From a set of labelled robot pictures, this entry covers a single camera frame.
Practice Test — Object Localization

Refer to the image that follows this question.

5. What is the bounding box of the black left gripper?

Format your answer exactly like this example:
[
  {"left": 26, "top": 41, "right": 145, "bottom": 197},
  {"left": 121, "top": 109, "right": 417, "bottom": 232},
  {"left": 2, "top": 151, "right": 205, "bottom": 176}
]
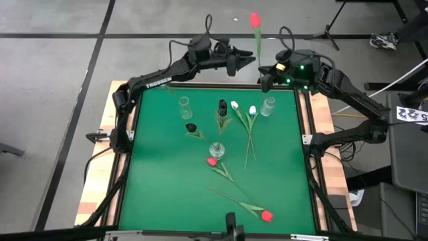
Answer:
[{"left": 189, "top": 34, "right": 257, "bottom": 77}]

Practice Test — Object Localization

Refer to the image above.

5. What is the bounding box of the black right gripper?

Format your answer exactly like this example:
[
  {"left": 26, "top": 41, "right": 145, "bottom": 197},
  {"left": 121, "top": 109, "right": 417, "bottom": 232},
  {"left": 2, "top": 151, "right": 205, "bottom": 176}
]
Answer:
[{"left": 257, "top": 49, "right": 324, "bottom": 94}]

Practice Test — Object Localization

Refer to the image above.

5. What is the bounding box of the pink artificial tulip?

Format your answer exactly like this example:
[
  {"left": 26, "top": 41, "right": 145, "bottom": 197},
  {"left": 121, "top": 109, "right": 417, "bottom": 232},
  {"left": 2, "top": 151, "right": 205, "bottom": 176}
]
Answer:
[
  {"left": 249, "top": 11, "right": 267, "bottom": 103},
  {"left": 203, "top": 185, "right": 275, "bottom": 223},
  {"left": 206, "top": 157, "right": 257, "bottom": 204}
]

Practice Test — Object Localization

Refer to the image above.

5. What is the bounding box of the black artificial tulip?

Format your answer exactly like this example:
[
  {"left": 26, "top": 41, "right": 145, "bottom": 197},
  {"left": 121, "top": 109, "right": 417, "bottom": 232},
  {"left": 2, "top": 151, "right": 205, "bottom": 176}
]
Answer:
[
  {"left": 215, "top": 98, "right": 231, "bottom": 150},
  {"left": 185, "top": 123, "right": 218, "bottom": 150},
  {"left": 215, "top": 106, "right": 233, "bottom": 150}
]

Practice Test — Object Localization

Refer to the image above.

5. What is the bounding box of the clear glass bottle vase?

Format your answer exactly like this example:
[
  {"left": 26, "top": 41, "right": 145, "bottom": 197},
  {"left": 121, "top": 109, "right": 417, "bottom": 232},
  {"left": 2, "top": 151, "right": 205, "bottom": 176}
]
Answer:
[{"left": 259, "top": 96, "right": 276, "bottom": 117}]

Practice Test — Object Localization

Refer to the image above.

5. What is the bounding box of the clear glass flask vase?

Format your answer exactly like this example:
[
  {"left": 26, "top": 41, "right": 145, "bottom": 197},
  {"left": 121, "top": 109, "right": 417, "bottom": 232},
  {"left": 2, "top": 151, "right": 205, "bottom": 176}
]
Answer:
[{"left": 178, "top": 96, "right": 194, "bottom": 121}]

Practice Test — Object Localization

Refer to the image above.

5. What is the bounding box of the clear round glass vase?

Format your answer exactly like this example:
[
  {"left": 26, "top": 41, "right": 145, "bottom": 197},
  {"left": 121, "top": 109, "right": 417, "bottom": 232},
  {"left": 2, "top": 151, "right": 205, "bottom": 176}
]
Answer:
[{"left": 209, "top": 141, "right": 226, "bottom": 161}]

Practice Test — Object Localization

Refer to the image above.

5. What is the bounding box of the black tripod stand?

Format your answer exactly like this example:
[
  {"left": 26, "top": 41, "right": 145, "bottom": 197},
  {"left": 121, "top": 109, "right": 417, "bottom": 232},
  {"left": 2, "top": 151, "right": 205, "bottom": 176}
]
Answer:
[{"left": 304, "top": 0, "right": 348, "bottom": 52}]

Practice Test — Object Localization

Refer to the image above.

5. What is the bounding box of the person's shoe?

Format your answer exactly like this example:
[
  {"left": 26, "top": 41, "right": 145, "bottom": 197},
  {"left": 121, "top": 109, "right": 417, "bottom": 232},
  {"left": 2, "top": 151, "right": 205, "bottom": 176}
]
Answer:
[{"left": 369, "top": 32, "right": 401, "bottom": 52}]

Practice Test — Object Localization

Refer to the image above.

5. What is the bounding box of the white number tag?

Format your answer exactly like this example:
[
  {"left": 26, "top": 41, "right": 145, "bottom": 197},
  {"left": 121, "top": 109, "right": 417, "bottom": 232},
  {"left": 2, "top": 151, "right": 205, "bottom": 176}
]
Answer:
[{"left": 396, "top": 106, "right": 428, "bottom": 126}]

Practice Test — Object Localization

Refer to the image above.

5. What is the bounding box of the white floor object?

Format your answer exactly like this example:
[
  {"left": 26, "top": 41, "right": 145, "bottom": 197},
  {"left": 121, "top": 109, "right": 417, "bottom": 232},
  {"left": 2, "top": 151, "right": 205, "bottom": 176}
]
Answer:
[{"left": 349, "top": 189, "right": 365, "bottom": 208}]

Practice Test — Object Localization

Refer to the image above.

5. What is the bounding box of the black blurry object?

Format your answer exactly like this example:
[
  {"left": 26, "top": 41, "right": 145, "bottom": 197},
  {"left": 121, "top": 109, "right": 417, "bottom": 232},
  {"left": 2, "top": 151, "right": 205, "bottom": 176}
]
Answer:
[{"left": 225, "top": 212, "right": 245, "bottom": 241}]

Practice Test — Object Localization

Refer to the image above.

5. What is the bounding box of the green table mat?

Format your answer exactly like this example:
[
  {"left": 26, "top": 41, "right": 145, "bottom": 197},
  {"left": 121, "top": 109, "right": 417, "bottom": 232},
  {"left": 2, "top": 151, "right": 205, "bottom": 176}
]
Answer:
[{"left": 118, "top": 86, "right": 317, "bottom": 235}]

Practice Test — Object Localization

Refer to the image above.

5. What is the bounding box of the person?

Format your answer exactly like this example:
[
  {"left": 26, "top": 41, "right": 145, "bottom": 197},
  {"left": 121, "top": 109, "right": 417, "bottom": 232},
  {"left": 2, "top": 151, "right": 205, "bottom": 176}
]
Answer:
[{"left": 396, "top": 11, "right": 428, "bottom": 44}]

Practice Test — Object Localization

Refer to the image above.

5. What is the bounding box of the black table clamp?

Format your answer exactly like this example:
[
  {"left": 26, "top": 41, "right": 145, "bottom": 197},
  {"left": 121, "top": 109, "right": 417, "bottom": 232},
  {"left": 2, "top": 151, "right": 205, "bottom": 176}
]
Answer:
[{"left": 85, "top": 132, "right": 113, "bottom": 144}]

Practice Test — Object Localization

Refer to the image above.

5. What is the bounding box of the grey cabinet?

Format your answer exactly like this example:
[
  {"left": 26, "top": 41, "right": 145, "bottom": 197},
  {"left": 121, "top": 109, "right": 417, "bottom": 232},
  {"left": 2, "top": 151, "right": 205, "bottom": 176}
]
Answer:
[{"left": 386, "top": 93, "right": 428, "bottom": 195}]

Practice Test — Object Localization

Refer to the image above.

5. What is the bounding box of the grey computer case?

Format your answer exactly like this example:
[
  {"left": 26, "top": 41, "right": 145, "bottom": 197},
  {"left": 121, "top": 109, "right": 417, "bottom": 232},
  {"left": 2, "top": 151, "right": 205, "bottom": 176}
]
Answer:
[{"left": 354, "top": 182, "right": 419, "bottom": 240}]

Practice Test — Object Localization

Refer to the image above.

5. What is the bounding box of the grey chair foot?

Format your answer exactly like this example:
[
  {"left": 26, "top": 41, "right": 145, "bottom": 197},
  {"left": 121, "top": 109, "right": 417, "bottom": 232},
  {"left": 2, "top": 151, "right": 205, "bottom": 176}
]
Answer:
[{"left": 0, "top": 142, "right": 26, "bottom": 157}]

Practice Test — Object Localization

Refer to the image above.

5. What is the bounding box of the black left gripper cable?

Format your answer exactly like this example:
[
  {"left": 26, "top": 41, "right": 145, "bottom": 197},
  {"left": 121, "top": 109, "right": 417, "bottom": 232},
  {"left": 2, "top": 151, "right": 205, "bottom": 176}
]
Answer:
[{"left": 204, "top": 13, "right": 214, "bottom": 37}]

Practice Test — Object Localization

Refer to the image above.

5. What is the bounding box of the yellow cable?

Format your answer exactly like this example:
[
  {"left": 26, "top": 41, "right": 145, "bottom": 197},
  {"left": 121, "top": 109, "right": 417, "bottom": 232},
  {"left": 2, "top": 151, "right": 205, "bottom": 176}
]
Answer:
[{"left": 332, "top": 113, "right": 368, "bottom": 119}]

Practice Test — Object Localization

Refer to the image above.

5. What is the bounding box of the black cable bundle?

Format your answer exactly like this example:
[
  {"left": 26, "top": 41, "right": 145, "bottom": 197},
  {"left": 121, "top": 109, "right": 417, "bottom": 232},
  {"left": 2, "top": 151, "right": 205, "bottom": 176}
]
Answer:
[{"left": 329, "top": 122, "right": 415, "bottom": 163}]

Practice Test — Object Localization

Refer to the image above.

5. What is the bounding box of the white cable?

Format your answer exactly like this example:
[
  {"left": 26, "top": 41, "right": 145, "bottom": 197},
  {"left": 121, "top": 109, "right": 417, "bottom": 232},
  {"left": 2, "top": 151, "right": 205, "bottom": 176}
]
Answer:
[{"left": 332, "top": 57, "right": 428, "bottom": 114}]

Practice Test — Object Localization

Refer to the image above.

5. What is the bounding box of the silver metal bracket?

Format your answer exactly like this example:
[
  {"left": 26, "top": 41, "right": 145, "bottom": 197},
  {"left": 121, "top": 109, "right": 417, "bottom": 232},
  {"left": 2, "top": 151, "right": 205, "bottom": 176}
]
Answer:
[
  {"left": 104, "top": 230, "right": 144, "bottom": 240},
  {"left": 290, "top": 234, "right": 330, "bottom": 241}
]

